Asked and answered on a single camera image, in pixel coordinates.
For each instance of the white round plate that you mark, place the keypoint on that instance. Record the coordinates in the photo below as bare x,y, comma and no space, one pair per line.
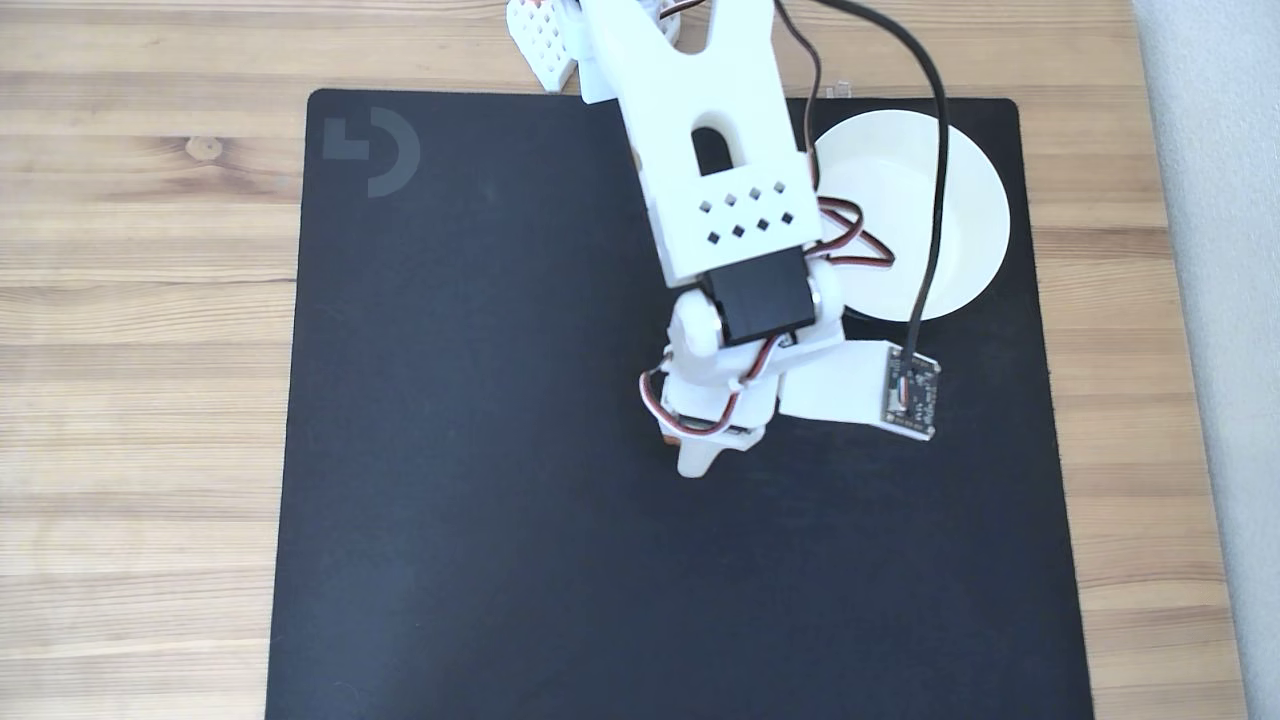
975,220

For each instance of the black desk mat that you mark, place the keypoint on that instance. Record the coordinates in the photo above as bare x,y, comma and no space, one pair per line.
450,500

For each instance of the small clear plastic piece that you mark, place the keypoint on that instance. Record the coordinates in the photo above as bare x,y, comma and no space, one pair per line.
840,89

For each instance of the wrist camera on white mount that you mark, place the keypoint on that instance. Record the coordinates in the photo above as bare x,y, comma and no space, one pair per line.
915,395

